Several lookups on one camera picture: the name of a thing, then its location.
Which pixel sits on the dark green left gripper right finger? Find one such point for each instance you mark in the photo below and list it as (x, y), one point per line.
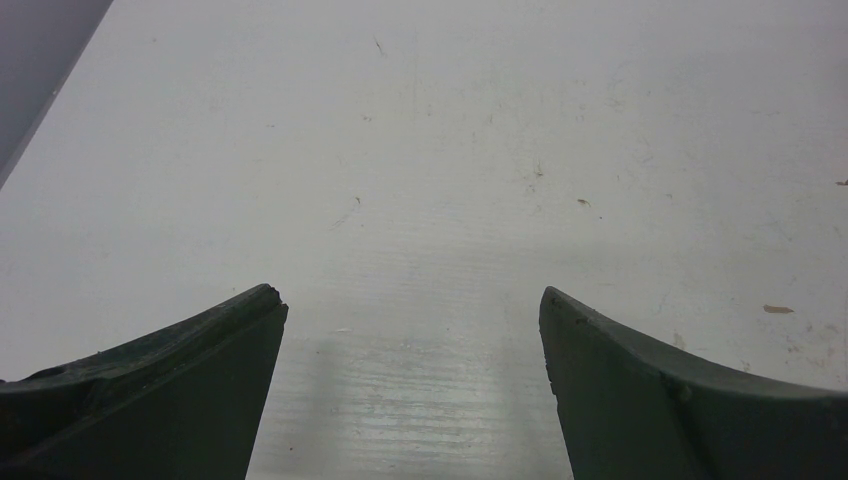
(633, 407)

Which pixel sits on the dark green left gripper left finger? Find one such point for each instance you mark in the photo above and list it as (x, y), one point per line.
(183, 402)

